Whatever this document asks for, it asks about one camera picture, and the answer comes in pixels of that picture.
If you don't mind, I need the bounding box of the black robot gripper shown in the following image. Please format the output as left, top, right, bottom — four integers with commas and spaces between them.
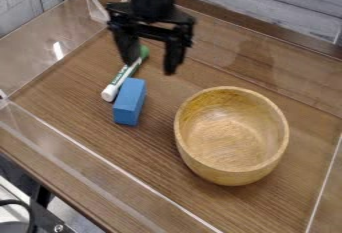
106, 0, 196, 75

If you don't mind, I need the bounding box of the blue rectangular block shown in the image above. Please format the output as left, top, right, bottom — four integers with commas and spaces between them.
113, 78, 148, 126

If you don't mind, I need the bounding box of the light brown wooden bowl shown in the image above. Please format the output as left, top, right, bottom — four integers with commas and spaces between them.
174, 86, 290, 186

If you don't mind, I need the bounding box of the green and white marker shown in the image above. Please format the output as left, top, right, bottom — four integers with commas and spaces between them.
101, 45, 150, 102

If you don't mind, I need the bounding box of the clear acrylic tray wall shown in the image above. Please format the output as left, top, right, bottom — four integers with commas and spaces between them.
0, 0, 342, 233

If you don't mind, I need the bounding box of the black cable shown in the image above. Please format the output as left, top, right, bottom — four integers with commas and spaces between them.
0, 199, 39, 233

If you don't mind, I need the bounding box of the black metal table frame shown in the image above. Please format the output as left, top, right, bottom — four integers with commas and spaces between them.
0, 154, 77, 233

